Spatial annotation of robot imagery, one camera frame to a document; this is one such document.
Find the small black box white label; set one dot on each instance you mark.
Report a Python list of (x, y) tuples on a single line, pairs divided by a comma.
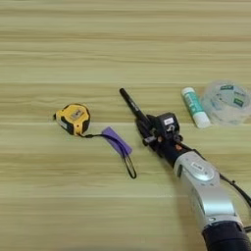
[(168, 122)]

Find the black marker pen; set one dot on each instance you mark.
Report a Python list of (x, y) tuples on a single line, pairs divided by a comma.
[(130, 103)]

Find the yellow black tape measure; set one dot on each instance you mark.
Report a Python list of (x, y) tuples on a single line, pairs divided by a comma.
[(74, 118)]

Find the green white glue stick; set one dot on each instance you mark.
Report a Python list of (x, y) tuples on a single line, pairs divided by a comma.
[(195, 106)]

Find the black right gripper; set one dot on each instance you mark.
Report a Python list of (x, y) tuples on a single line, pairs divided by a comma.
[(166, 147)]

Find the clear adhesive tape roll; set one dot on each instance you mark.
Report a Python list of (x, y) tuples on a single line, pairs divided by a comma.
[(227, 103)]

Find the purple eraser block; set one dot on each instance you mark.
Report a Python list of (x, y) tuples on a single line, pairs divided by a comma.
[(112, 135)]

